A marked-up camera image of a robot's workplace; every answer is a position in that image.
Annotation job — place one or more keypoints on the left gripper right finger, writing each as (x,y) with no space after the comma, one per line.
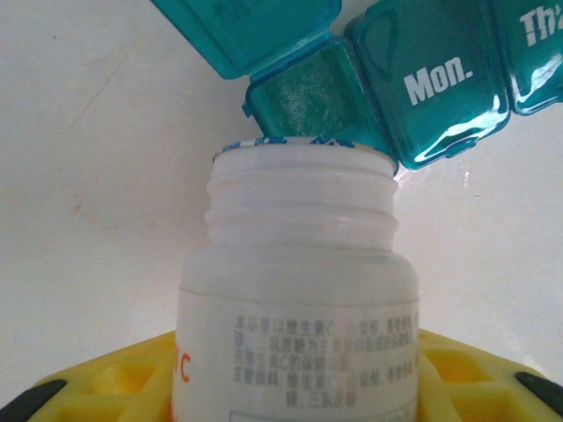
(484,387)

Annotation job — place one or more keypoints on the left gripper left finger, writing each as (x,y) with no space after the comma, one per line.
(88,391)

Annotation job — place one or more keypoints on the white pill bottle orange label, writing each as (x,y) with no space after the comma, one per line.
(299,285)

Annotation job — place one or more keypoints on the teal weekly pill organizer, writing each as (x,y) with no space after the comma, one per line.
(431,79)

